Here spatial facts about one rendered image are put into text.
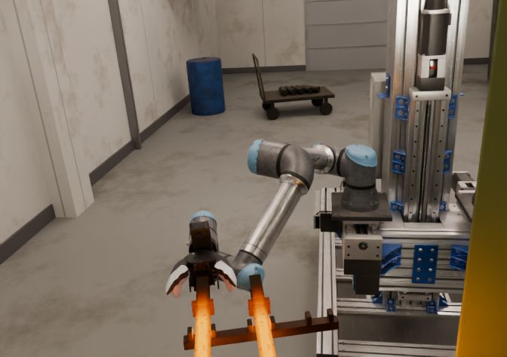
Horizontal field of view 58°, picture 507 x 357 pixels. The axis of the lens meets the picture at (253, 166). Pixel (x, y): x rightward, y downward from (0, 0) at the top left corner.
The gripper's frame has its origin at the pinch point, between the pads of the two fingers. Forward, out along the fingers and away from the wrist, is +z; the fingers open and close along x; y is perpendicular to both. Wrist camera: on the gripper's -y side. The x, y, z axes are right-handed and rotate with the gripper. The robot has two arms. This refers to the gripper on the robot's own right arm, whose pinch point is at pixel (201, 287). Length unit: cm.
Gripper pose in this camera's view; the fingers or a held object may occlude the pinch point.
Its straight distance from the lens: 102.6
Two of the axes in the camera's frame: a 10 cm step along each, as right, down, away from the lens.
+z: 1.0, 3.6, -9.3
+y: 0.6, 9.3, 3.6
